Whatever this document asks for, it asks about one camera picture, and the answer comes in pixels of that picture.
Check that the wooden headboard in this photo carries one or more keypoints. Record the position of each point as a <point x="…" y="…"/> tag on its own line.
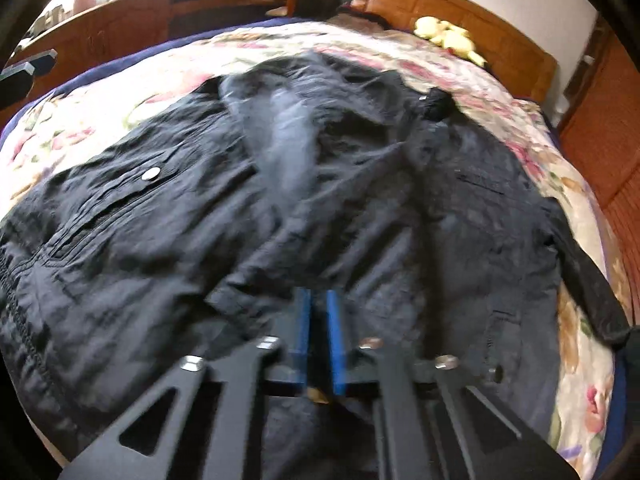
<point x="517" y="62"/>

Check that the louvered wooden wardrobe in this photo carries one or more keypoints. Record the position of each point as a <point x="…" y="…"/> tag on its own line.
<point x="599" y="135"/>

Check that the wooden desk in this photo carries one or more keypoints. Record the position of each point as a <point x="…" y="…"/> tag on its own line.
<point x="123" y="27"/>

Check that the yellow plush toy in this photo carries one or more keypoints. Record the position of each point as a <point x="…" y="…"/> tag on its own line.
<point x="449" y="37"/>

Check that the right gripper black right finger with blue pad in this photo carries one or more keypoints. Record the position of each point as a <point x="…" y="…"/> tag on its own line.
<point x="432" y="418"/>

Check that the floral bed quilt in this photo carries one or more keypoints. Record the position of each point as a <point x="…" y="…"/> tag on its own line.
<point x="500" y="110"/>

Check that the black jacket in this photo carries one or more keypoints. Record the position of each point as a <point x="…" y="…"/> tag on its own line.
<point x="280" y="239"/>

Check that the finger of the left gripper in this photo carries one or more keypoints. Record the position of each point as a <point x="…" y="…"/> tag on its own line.
<point x="43" y="62"/>
<point x="16" y="83"/>

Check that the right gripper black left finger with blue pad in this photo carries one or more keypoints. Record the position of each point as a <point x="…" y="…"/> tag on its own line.
<point x="203" y="418"/>

